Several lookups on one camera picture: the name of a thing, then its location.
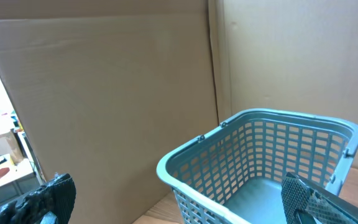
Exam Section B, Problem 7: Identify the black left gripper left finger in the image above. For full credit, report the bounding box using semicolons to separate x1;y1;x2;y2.
0;174;76;224

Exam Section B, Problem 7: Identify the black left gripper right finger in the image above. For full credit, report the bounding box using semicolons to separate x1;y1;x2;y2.
281;172;358;224

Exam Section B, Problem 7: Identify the grey plastic mesh basket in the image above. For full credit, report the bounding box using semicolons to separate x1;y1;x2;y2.
156;108;358;223

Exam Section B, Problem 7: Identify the brown cardboard box background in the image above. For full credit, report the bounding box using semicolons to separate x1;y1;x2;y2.
0;132;24;164

